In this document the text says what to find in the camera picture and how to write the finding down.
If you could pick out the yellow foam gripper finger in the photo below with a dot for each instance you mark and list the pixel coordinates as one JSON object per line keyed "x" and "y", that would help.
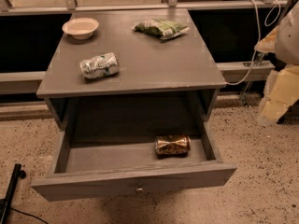
{"x": 281, "y": 91}

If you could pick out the crushed orange can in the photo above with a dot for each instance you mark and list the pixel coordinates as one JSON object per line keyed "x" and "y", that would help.
{"x": 172, "y": 144}

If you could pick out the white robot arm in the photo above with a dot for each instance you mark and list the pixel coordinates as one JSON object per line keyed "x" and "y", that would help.
{"x": 283, "y": 40}

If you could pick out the crushed green silver can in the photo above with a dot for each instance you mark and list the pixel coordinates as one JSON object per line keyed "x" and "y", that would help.
{"x": 100, "y": 66}

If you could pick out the open grey top drawer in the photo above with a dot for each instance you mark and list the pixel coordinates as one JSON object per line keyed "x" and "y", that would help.
{"x": 82, "y": 170}

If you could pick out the green chip bag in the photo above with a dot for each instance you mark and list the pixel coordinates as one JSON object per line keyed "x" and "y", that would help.
{"x": 164, "y": 29}

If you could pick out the grey wooden cabinet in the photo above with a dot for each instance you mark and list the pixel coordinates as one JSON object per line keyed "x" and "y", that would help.
{"x": 146, "y": 62}

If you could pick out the cream ceramic bowl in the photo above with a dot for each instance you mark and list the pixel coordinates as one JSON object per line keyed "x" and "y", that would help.
{"x": 80, "y": 28}

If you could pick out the upper metal railing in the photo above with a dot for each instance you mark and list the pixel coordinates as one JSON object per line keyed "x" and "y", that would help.
{"x": 124, "y": 0}

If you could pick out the black stand leg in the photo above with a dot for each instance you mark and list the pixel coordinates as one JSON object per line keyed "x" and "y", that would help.
{"x": 5, "y": 203}

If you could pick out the grey metal frame rail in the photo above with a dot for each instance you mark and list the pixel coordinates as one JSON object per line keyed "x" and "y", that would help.
{"x": 28, "y": 82}

